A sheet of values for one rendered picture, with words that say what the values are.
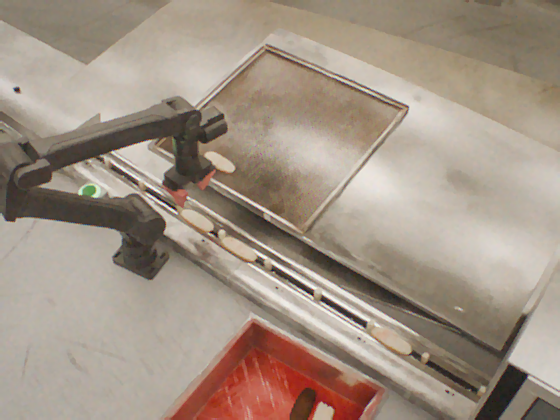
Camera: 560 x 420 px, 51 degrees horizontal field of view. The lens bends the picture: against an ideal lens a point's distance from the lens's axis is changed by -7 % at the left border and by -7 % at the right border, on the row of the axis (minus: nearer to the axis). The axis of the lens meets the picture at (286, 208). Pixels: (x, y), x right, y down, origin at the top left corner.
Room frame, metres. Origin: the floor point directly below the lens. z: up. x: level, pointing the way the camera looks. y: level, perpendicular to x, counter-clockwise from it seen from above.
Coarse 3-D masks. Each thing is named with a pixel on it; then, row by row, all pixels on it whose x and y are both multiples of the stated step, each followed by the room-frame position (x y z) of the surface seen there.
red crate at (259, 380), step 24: (264, 360) 0.67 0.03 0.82; (240, 384) 0.61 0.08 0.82; (264, 384) 0.61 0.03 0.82; (288, 384) 0.61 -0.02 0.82; (312, 384) 0.62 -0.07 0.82; (216, 408) 0.55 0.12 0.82; (240, 408) 0.55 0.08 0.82; (264, 408) 0.56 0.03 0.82; (288, 408) 0.56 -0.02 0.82; (312, 408) 0.56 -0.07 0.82; (336, 408) 0.56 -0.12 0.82; (360, 408) 0.56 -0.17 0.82
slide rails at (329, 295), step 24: (120, 168) 1.22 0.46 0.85; (144, 192) 1.13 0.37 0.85; (216, 240) 0.98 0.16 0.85; (240, 240) 0.98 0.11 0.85; (312, 288) 0.85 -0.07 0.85; (336, 312) 0.78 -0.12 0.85; (360, 312) 0.79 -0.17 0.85; (408, 360) 0.66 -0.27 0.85; (432, 360) 0.66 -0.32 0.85; (456, 384) 0.61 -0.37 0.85; (480, 384) 0.61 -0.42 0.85
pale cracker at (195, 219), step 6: (186, 210) 1.06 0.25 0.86; (192, 210) 1.07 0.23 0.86; (186, 216) 1.04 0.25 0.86; (192, 216) 1.04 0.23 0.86; (198, 216) 1.04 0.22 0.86; (192, 222) 1.03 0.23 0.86; (198, 222) 1.02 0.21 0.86; (204, 222) 1.03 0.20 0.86; (210, 222) 1.03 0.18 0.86; (198, 228) 1.01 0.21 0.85; (204, 228) 1.01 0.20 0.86; (210, 228) 1.01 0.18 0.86
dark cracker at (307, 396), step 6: (306, 390) 0.60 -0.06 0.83; (312, 390) 0.60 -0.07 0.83; (300, 396) 0.58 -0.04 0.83; (306, 396) 0.58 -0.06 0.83; (312, 396) 0.58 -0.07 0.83; (300, 402) 0.57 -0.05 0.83; (306, 402) 0.57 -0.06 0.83; (312, 402) 0.57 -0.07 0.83; (294, 408) 0.55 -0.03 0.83; (300, 408) 0.55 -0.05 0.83; (306, 408) 0.55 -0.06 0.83; (294, 414) 0.54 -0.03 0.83; (300, 414) 0.54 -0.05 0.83; (306, 414) 0.54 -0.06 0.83
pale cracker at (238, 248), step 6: (222, 240) 0.98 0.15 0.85; (228, 240) 0.97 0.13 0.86; (234, 240) 0.97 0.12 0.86; (228, 246) 0.95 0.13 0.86; (234, 246) 0.95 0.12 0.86; (240, 246) 0.96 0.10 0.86; (246, 246) 0.96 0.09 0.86; (234, 252) 0.94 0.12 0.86; (240, 252) 0.94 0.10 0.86; (246, 252) 0.94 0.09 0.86; (252, 252) 0.94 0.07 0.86; (246, 258) 0.92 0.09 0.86; (252, 258) 0.92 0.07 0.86
